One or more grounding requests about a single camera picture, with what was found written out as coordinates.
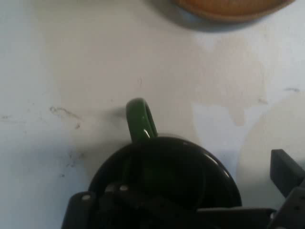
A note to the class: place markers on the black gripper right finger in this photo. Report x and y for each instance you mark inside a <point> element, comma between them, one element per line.
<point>286,171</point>

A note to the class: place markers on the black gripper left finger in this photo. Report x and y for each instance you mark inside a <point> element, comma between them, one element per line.
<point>100,212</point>

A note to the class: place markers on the dark green ceramic mug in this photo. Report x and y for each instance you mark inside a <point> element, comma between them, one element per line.
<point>178,164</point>

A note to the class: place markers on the wooden mug tree stand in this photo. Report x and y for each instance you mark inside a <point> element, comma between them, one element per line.
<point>233,8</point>

